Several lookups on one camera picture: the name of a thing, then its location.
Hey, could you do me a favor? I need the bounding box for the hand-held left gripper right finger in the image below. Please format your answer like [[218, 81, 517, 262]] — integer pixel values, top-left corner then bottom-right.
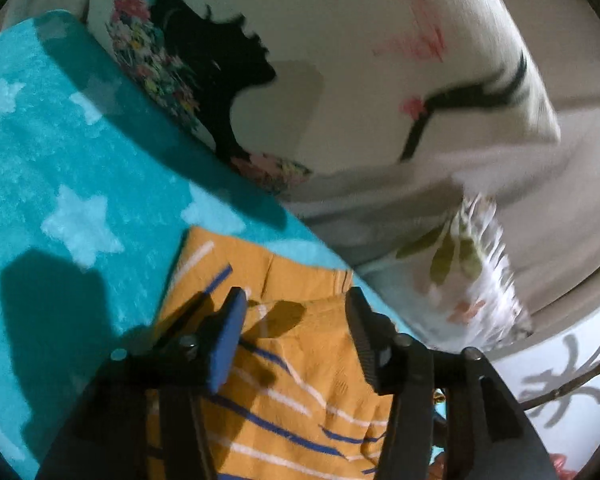
[[345, 287, 556, 480]]

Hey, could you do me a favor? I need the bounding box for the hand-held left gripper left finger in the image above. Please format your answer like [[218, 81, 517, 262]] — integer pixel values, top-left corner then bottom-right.
[[35, 287, 249, 480]]

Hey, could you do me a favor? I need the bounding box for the yellow striped knit sweater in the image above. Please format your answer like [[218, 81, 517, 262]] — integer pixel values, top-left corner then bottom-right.
[[145, 226, 407, 480]]

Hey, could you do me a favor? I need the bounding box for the white floral fringed cloth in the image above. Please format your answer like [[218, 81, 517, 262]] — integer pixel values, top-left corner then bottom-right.
[[355, 192, 535, 355]]

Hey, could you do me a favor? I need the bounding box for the beige sofa cover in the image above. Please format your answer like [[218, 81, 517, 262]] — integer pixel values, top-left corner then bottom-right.
[[0, 0, 600, 361]]

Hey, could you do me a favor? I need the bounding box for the thin dark branch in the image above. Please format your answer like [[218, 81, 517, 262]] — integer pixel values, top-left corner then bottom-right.
[[519, 337, 600, 411]]

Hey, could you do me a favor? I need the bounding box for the red plastic bag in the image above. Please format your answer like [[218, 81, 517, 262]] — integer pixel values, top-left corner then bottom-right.
[[550, 452, 583, 480]]

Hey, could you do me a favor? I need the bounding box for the teal printed fleece blanket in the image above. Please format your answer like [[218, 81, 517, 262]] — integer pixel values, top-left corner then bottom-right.
[[0, 10, 417, 480]]

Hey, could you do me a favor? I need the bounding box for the white printed t-shirt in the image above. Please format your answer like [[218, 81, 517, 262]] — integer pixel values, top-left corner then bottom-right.
[[87, 0, 562, 196]]

